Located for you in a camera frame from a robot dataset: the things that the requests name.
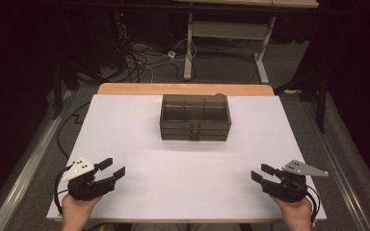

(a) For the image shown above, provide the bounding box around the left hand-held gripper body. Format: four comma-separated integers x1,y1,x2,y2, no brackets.
62,155,118,202

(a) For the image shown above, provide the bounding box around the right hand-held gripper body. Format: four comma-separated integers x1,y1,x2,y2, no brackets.
259,159,330,204

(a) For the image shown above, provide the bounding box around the smoky clear plastic drawer box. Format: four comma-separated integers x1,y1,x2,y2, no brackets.
159,92,232,142

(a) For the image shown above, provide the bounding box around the person's right hand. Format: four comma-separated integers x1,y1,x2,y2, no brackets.
271,195,313,231

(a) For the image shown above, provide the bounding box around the person's left hand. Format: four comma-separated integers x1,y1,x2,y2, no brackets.
61,193,104,231

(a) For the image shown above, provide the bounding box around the white table mat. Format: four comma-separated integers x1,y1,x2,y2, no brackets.
46,93,328,222

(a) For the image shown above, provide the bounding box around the black stand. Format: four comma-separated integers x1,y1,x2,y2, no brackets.
52,61,80,120
274,71,329,134

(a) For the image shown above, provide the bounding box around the wooden table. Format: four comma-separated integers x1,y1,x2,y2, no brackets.
52,82,319,224

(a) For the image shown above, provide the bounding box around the left hand-held gripper cable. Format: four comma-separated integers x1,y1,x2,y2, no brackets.
53,165,75,216

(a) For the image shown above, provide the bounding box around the hand-held gripper cable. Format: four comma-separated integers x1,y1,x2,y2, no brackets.
304,184,323,226
53,165,75,216

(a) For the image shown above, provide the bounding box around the right hand-held gripper cable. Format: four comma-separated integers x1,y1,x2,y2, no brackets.
304,184,323,226

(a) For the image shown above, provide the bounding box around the black floor cable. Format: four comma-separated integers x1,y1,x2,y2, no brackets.
56,100,93,160

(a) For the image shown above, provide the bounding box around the metal floor rail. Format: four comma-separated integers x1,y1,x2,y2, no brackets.
302,100,370,231
0,90,75,231

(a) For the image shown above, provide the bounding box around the tangle of floor cables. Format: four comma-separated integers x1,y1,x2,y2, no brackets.
115,13,200,84

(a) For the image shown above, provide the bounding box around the white desk frame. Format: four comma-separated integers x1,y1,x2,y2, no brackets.
172,0,320,85

